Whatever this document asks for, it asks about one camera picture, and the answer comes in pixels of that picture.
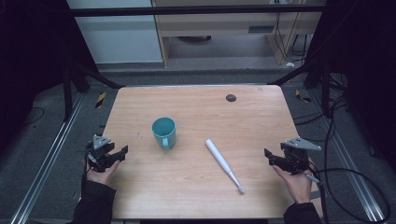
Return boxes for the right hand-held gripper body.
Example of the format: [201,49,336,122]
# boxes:
[279,136,322,175]

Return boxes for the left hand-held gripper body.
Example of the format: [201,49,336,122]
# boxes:
[86,133,116,174]

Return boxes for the person's left hand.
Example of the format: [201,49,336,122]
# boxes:
[85,160,121,188]

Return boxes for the person's right hand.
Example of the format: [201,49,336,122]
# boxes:
[272,157,315,205]

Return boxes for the teal cup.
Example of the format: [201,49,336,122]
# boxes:
[151,117,177,151]

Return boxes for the yellow black tape strip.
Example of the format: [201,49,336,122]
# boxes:
[294,89,312,104]
[94,91,107,109]

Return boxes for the white electric toothbrush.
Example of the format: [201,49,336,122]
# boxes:
[204,138,247,195]

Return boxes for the black metal stand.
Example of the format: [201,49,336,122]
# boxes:
[267,59,332,119]
[62,59,125,123]

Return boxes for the white cabinet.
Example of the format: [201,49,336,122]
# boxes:
[65,0,164,64]

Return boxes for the light wooden desk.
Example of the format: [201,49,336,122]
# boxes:
[150,0,327,68]

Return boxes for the thin black left gripper cable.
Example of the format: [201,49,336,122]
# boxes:
[81,148,93,185]

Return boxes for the black floor cables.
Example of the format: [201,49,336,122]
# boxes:
[292,73,349,144]

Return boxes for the aluminium floor rail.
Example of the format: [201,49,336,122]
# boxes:
[308,90,387,222]
[9,92,86,224]

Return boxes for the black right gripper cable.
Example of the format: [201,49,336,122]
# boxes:
[303,118,392,224]

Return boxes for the black hanging cables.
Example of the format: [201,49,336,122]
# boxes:
[273,11,312,63]

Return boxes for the black metal frame bar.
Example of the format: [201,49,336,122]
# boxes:
[68,4,327,18]

